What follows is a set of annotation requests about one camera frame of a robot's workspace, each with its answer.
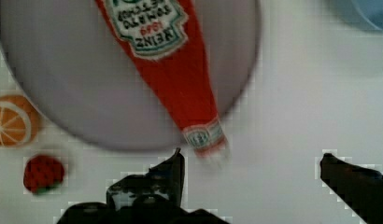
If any red strawberry toy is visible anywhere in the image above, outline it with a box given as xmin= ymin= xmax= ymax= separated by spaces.
xmin=23 ymin=154 xmax=64 ymax=194

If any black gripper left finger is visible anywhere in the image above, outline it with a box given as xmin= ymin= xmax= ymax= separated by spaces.
xmin=106 ymin=147 xmax=185 ymax=208

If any orange slice toy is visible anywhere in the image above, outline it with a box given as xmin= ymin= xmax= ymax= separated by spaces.
xmin=0 ymin=95 xmax=41 ymax=147

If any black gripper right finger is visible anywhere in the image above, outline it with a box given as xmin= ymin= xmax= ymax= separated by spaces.
xmin=319 ymin=153 xmax=383 ymax=224

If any grey round plate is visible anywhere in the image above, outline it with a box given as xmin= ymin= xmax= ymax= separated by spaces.
xmin=0 ymin=0 xmax=262 ymax=151

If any blue bowl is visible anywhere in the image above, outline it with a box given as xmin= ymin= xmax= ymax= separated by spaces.
xmin=333 ymin=0 xmax=383 ymax=32

